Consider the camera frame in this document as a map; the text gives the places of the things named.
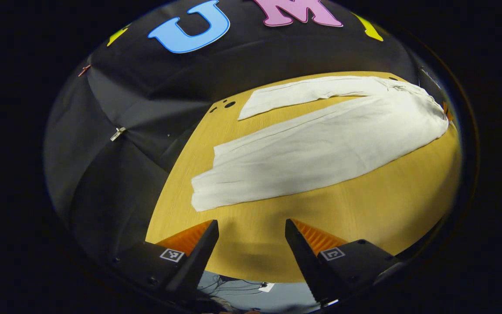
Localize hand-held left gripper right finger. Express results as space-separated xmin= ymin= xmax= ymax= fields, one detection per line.
xmin=285 ymin=218 xmax=402 ymax=308

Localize white jeans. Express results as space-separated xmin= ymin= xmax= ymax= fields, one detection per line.
xmin=190 ymin=75 xmax=450 ymax=213

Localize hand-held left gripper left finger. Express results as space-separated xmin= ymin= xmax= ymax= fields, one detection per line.
xmin=109 ymin=219 xmax=220 ymax=294

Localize black backdrop cloth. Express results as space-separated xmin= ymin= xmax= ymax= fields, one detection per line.
xmin=44 ymin=0 xmax=434 ymax=262

